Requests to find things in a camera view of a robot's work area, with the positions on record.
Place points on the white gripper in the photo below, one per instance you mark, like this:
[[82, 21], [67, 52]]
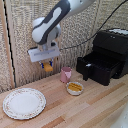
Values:
[[43, 53]]

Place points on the black air fryer drawer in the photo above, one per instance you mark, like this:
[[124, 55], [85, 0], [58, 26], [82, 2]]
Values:
[[98, 68]]

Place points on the white black Franka robot arm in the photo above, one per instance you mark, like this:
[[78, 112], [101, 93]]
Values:
[[53, 23]]

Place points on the pink plastic cup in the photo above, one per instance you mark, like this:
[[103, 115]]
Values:
[[65, 75]]

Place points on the yellow food stick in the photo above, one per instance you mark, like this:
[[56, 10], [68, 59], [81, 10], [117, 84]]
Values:
[[76, 89], [74, 85]]

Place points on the small white bowl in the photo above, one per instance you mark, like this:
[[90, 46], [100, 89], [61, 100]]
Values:
[[75, 92]]

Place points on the white plate with patterned rim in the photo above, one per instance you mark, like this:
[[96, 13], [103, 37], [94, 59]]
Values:
[[24, 103]]

